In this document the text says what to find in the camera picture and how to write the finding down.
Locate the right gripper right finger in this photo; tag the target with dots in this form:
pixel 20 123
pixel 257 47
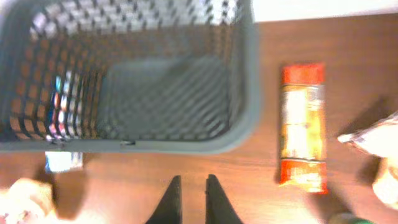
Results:
pixel 218 207

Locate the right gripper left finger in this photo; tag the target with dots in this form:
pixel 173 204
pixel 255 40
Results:
pixel 169 209

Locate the orange pasta packet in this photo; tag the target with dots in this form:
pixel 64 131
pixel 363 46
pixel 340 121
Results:
pixel 302 127

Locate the grey plastic shopping basket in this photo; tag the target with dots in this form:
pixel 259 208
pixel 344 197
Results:
pixel 160 76

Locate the beige snack bag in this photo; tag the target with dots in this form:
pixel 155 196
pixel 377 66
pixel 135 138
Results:
pixel 379 140

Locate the multicolour tissue pack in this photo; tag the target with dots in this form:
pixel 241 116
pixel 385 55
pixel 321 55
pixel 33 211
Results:
pixel 64 122

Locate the crumpled beige cookie bag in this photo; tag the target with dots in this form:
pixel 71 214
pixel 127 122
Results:
pixel 27 201

